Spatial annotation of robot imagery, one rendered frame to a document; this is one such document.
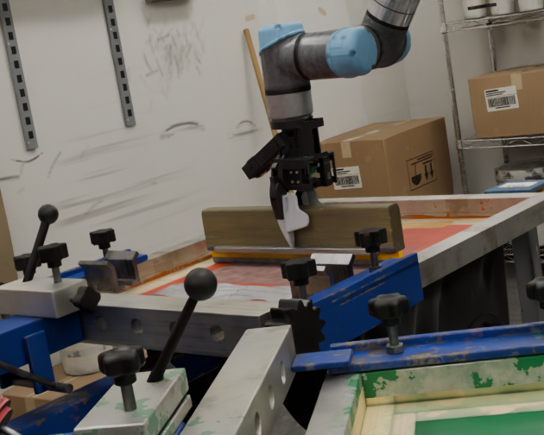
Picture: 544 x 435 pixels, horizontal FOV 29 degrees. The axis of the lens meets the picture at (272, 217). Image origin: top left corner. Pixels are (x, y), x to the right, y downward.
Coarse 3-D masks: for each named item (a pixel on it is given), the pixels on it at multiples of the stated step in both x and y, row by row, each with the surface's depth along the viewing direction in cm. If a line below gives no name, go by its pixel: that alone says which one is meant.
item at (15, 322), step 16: (16, 320) 135; (32, 320) 133; (48, 320) 135; (64, 320) 137; (0, 336) 129; (16, 336) 131; (48, 336) 135; (64, 336) 137; (80, 336) 139; (0, 352) 129; (16, 352) 131
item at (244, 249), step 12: (216, 252) 189; (228, 252) 187; (240, 252) 185; (252, 252) 183; (264, 252) 181; (276, 252) 180; (288, 252) 178; (300, 252) 176; (312, 252) 175; (324, 252) 173; (336, 252) 171; (348, 252) 170; (360, 252) 168
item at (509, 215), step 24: (528, 192) 190; (408, 216) 203; (432, 216) 200; (456, 216) 197; (480, 216) 193; (504, 216) 174; (528, 216) 177; (192, 240) 198; (456, 240) 162; (480, 240) 165; (504, 240) 171; (144, 264) 186; (168, 264) 190; (192, 264) 194; (432, 264) 155; (456, 264) 160
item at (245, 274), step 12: (216, 264) 191; (228, 264) 190; (240, 264) 188; (252, 264) 186; (264, 264) 185; (276, 264) 183; (216, 276) 182; (228, 276) 180; (240, 276) 179; (252, 276) 177; (264, 276) 176; (276, 276) 174; (156, 288) 180
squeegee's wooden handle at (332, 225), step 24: (216, 216) 189; (240, 216) 185; (264, 216) 181; (312, 216) 175; (336, 216) 171; (360, 216) 168; (384, 216) 165; (216, 240) 190; (240, 240) 186; (264, 240) 183; (312, 240) 176; (336, 240) 172
